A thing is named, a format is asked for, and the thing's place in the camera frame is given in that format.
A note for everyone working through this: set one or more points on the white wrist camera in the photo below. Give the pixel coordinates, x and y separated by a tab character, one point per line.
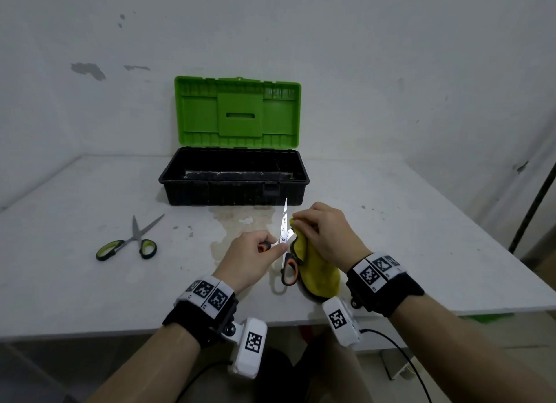
247	359
345	329

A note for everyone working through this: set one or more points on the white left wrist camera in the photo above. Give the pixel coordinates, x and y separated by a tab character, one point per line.
247	359

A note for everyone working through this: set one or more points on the black wristband with markers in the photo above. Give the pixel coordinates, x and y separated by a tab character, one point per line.
195	324
391	294

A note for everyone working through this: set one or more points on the person's left hand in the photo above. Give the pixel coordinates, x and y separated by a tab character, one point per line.
247	259

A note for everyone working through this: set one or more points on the person's right forearm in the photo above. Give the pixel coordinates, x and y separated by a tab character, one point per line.
465	359

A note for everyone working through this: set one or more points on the person's right hand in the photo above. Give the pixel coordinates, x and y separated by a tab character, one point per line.
336	237

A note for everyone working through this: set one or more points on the person's left forearm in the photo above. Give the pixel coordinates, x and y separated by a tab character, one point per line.
147	368

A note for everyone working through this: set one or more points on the green lid black toolbox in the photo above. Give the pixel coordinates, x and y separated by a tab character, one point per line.
239	107

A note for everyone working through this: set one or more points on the black left wristband with markers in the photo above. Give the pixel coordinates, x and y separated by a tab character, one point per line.
195	324

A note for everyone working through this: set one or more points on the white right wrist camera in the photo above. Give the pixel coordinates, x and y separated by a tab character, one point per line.
345	329

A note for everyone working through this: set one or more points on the white table leg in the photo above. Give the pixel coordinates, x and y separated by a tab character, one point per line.
395	363

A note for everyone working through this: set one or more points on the green plastic scrap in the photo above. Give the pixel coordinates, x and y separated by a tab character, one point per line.
488	318

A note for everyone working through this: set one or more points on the black right wristband with markers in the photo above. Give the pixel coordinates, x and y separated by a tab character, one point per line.
391	294

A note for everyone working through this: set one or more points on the yellow cloth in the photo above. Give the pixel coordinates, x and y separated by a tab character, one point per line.
319	272

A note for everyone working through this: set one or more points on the person's legs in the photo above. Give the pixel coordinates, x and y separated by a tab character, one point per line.
326	381

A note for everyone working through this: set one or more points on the black metal pole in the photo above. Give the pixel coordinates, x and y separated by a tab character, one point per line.
532	207

